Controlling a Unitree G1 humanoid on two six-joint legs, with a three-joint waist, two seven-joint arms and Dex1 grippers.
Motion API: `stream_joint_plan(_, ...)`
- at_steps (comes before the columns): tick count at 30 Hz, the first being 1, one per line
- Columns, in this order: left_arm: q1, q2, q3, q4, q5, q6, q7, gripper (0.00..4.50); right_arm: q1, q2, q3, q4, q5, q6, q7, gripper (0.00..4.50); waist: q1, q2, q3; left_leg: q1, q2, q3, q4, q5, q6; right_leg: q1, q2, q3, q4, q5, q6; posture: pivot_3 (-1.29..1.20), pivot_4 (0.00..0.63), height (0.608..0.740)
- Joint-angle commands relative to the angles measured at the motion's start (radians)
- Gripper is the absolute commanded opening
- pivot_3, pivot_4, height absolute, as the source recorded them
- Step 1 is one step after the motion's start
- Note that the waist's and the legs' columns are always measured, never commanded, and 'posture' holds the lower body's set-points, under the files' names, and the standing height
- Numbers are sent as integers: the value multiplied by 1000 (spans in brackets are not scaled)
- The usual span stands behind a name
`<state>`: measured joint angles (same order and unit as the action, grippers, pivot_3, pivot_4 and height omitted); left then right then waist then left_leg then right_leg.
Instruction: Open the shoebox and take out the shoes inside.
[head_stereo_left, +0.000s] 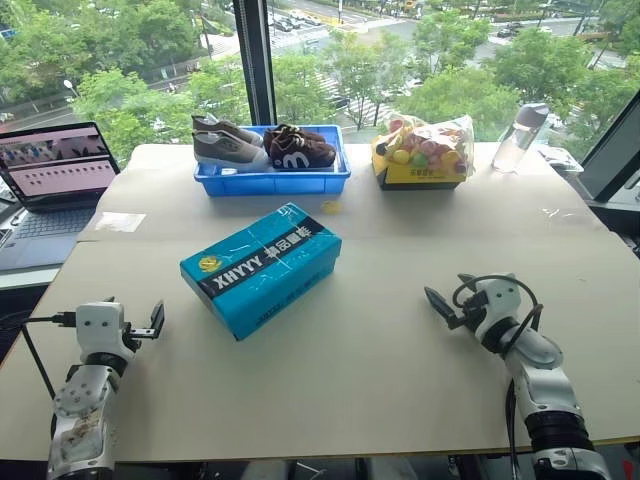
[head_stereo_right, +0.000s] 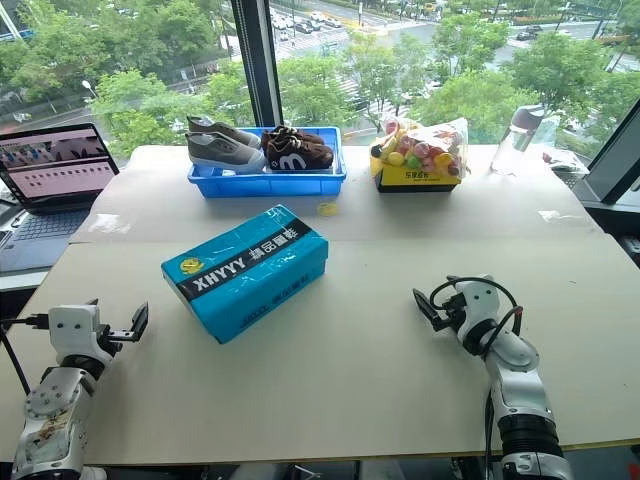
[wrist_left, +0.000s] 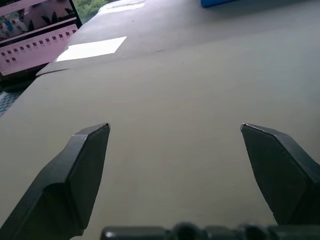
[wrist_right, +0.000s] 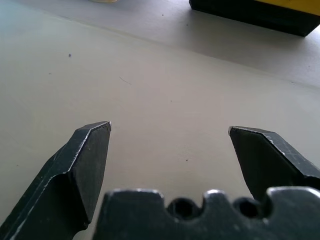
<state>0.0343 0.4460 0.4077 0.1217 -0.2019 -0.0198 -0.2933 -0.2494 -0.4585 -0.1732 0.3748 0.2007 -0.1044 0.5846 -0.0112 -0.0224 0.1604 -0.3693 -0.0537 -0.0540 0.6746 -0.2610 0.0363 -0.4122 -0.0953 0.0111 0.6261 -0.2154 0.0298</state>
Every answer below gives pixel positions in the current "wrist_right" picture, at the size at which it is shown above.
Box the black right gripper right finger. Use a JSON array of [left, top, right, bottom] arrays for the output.
[[228, 126, 320, 202]]

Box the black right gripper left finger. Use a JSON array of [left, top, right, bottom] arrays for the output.
[[0, 120, 112, 240]]

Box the black and yellow box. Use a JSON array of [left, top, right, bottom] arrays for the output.
[[188, 0, 320, 37]]

